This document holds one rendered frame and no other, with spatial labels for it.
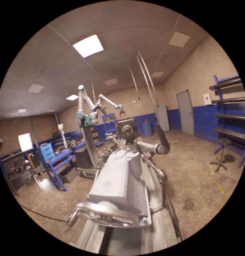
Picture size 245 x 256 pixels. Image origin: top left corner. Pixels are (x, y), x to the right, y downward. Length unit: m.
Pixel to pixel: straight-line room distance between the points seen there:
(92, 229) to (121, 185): 0.43
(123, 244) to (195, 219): 1.09
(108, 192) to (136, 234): 0.45
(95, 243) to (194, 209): 1.34
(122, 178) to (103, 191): 0.10
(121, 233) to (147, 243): 0.23
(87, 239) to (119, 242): 0.19
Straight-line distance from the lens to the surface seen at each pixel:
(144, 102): 5.49
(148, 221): 0.47
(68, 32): 2.20
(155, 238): 0.56
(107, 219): 0.32
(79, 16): 2.06
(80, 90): 1.79
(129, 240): 0.68
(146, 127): 4.72
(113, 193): 0.31
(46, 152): 2.28
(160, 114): 5.14
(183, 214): 1.52
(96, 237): 0.62
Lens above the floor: 1.40
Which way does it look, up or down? 7 degrees down
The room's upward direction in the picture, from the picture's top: 13 degrees counter-clockwise
